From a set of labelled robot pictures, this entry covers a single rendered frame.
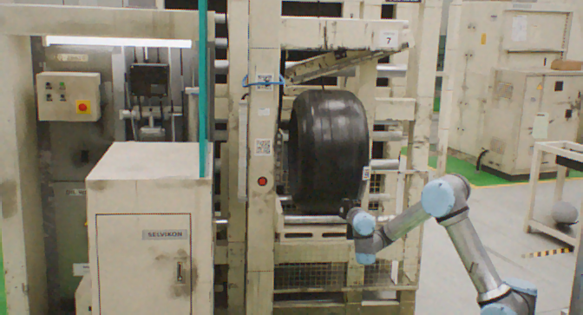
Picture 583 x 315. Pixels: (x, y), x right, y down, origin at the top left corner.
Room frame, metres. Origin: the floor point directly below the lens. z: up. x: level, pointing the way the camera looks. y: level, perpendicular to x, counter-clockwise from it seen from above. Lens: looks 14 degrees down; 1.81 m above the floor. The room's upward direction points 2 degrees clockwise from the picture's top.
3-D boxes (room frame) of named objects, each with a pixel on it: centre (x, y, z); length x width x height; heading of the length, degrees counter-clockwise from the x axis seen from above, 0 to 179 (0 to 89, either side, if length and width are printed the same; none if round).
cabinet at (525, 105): (6.93, -2.79, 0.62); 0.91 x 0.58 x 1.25; 112
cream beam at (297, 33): (3.00, -0.19, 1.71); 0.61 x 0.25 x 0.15; 98
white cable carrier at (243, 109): (2.59, 0.23, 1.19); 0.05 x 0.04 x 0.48; 8
